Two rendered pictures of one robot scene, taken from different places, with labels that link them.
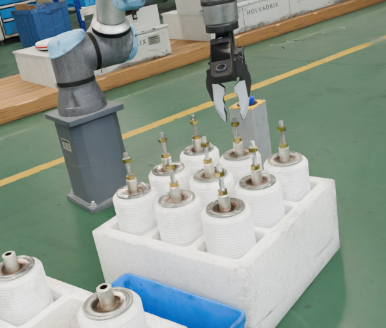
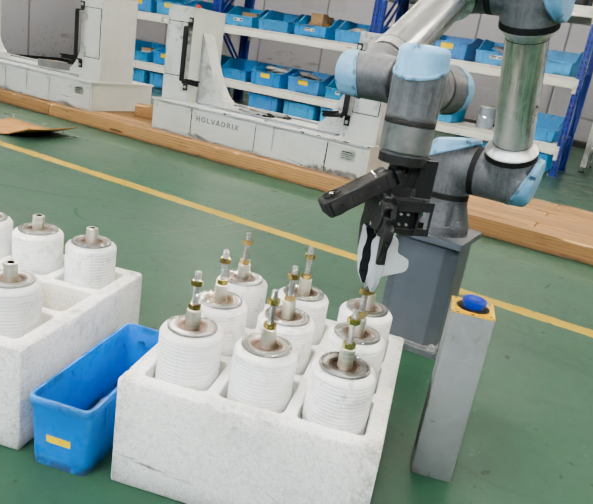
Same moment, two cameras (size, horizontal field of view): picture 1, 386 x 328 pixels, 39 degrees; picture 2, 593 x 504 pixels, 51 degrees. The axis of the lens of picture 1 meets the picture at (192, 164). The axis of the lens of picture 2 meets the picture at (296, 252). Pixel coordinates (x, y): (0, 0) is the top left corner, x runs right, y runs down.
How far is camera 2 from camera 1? 1.06 m
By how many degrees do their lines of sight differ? 57
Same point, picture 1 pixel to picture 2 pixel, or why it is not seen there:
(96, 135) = (414, 259)
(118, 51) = (496, 185)
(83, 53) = (452, 164)
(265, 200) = (236, 363)
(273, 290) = (165, 451)
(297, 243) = (238, 448)
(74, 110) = not seen: hidden behind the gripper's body
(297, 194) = (311, 413)
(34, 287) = (77, 262)
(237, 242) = (160, 361)
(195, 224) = not seen: hidden behind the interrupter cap
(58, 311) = (78, 294)
